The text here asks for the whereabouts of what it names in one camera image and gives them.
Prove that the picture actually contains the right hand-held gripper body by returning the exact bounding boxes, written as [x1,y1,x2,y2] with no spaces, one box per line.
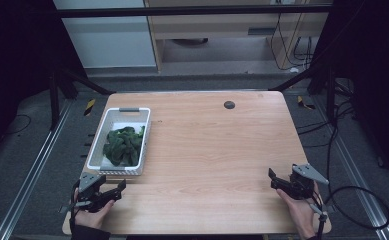
[286,162,337,216]

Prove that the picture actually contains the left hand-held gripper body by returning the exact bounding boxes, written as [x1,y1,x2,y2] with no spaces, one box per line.
[58,171,117,214]

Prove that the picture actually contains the white plastic basket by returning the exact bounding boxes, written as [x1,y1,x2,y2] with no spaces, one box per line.
[86,106,152,177]

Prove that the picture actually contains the dark green cloth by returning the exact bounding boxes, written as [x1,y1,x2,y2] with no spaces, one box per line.
[102,125,147,167]

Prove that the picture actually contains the person's left hand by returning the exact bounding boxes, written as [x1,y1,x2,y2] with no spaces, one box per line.
[73,187,116,230]

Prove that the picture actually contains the person's right hand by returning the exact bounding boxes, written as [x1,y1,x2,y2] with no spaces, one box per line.
[276,181,324,240]

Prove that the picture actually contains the yellow black striped tape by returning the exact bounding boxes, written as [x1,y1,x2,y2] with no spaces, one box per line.
[83,98,97,117]
[296,95,317,111]

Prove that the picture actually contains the black metal stand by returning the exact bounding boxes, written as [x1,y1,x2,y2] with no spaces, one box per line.
[269,61,338,125]
[47,65,117,132]

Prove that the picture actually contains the white cabinet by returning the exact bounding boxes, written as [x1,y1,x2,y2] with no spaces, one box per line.
[52,0,158,70]

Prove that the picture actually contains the light wooden desk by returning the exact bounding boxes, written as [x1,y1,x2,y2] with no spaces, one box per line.
[143,0,334,73]

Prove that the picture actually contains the aluminium floor rail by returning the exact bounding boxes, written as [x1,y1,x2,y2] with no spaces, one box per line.
[0,99,74,240]
[311,95,389,240]

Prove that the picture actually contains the black floor cables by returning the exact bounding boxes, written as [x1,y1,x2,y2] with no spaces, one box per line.
[296,98,358,188]

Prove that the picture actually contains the thin black floor cable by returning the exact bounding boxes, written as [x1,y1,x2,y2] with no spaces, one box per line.
[1,113,33,137]

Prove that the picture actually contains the black looped cable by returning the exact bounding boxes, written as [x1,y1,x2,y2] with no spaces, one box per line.
[324,185,389,231]

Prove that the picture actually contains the hanging black cables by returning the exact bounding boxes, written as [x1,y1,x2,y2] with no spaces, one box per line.
[269,12,317,72]

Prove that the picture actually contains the black horizontal frame bar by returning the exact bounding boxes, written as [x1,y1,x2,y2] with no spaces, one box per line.
[52,4,334,19]

